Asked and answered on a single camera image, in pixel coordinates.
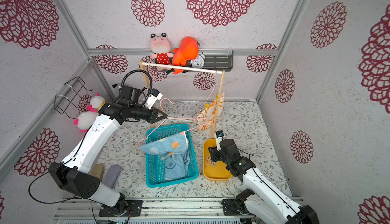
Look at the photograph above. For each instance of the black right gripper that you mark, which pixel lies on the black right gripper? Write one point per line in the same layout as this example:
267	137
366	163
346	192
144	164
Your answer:
214	156

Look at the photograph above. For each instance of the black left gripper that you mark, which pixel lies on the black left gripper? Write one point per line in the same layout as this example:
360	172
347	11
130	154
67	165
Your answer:
151	114

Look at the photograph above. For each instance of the blue spotted towel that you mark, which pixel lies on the blue spotted towel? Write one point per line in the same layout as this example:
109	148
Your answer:
165	147

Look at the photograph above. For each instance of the light blue towel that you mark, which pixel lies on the light blue towel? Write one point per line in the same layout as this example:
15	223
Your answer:
177	166

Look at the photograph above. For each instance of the white orange patterned towel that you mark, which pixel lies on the white orange patterned towel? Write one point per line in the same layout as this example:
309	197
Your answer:
212	114

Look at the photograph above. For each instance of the yellow clothespin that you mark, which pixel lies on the yellow clothespin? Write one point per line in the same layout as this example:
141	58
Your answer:
208	106

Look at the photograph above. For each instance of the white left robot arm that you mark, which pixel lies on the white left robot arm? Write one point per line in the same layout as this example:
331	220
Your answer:
72	174

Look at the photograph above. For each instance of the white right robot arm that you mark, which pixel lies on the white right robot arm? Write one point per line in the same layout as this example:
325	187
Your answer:
262	198

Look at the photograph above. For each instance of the clothespin in tray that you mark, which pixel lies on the clothespin in tray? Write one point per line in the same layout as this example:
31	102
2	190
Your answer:
209	164

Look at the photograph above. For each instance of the yellow plastic tray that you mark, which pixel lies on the yellow plastic tray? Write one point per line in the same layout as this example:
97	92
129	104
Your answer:
213	171

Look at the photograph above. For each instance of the teal plastic basket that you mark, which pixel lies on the teal plastic basket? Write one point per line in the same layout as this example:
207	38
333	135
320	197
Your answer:
155	166

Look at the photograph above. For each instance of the white plush striped outfit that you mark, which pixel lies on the white plush striped outfit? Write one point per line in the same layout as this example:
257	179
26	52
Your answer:
85	120

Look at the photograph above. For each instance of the white alarm clock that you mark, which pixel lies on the white alarm clock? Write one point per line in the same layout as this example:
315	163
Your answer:
198	62

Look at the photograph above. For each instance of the grey slipper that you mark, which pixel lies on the grey slipper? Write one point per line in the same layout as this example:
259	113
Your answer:
111	176

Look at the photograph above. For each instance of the pink frog plush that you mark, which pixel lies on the pink frog plush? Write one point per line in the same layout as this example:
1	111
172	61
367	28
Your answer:
161	48

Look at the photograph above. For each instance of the beige slipper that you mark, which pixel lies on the beige slipper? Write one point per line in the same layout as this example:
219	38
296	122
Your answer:
97	171

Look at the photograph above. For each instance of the orange plush toy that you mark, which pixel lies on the orange plush toy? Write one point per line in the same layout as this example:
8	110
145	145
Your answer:
187	50

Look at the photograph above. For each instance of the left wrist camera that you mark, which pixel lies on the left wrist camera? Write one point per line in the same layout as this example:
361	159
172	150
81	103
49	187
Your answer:
154	96

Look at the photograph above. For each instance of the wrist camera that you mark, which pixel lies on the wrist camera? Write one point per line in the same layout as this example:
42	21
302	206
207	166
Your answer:
154	96
218	135

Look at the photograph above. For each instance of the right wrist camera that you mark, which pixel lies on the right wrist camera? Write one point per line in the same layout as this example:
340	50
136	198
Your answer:
218	135

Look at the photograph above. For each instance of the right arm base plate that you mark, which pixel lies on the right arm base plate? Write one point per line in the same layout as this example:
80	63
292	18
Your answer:
233	207

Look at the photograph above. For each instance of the black wire wall basket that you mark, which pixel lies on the black wire wall basket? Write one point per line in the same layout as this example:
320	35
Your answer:
74	100

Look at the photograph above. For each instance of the black wall shelf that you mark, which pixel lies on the black wall shelf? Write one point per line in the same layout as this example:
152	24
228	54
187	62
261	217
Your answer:
219	61

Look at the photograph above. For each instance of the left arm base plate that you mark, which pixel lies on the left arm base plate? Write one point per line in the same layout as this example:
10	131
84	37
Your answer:
124	208

